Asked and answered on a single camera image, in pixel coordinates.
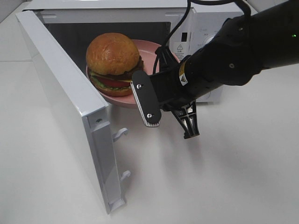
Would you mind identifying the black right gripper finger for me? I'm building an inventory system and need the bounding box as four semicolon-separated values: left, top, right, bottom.
168;101;199;139
153;46;179;76

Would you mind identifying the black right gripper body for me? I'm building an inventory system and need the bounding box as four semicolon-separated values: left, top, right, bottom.
150;60;210;110

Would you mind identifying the pink round plate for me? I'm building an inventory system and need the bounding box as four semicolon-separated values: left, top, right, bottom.
86;40;159;108

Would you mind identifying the burger with lettuce and tomato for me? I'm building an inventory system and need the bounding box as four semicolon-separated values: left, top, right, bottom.
85;33;144;97

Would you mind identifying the white microwave door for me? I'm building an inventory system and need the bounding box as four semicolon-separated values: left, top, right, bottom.
16;11;130;213

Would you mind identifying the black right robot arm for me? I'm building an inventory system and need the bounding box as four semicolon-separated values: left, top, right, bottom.
144;0;299;139

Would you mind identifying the white upper microwave knob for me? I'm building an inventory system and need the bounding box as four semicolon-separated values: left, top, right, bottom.
203;34;216;45

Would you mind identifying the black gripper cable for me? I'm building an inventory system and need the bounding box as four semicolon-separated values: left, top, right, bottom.
161;0;252;49

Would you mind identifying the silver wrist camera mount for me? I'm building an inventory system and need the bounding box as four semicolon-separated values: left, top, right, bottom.
130;70;161;127

